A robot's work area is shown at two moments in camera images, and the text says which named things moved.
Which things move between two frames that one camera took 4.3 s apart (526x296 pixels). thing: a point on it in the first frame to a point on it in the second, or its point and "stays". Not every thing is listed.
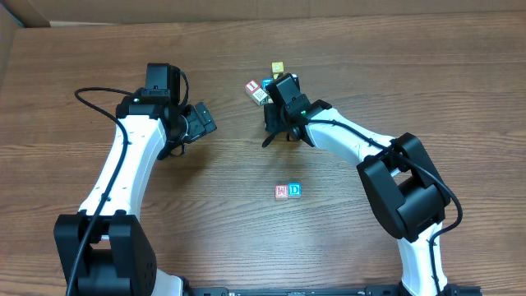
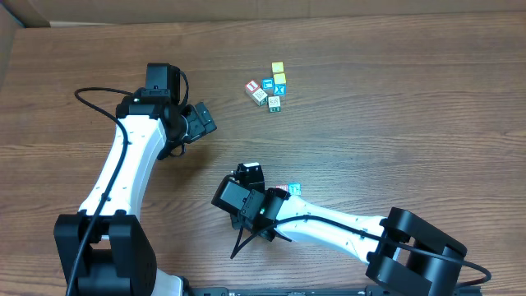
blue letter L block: [265, 82] stays
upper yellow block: [278, 67] stays
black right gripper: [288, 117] to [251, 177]
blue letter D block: [294, 191] stays
